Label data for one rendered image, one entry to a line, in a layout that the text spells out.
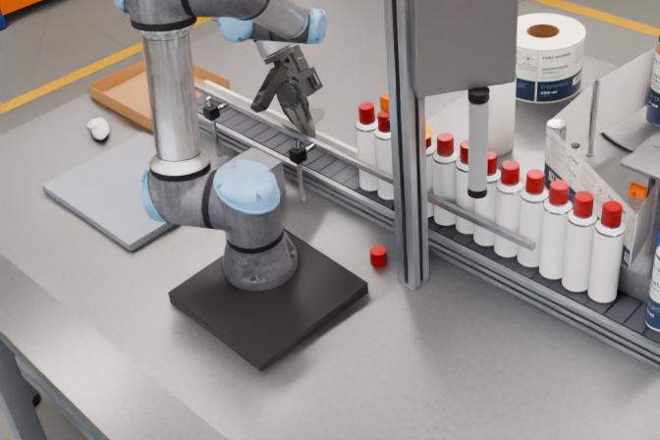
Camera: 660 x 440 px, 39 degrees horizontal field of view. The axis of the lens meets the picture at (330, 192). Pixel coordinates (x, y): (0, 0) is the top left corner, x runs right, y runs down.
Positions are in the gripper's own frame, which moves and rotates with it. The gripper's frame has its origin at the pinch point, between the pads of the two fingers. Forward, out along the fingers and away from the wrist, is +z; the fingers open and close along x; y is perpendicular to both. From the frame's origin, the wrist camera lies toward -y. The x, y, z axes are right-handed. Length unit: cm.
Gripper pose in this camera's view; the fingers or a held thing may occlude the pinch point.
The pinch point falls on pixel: (308, 136)
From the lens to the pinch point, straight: 212.3
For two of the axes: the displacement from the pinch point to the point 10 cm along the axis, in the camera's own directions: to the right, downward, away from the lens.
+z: 4.2, 8.8, 2.0
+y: 7.0, -4.6, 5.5
